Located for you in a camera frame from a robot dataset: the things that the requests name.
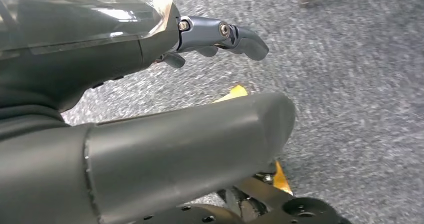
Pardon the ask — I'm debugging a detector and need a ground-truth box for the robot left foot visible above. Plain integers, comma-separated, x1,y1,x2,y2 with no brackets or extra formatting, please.
130,173,354,224

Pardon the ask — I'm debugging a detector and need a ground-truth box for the yellow floor tape square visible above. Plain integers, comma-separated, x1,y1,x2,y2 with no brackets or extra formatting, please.
211,84,294,196

